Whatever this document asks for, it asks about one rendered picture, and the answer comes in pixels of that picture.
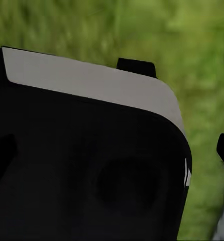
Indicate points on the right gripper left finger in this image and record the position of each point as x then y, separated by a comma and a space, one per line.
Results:
8, 150

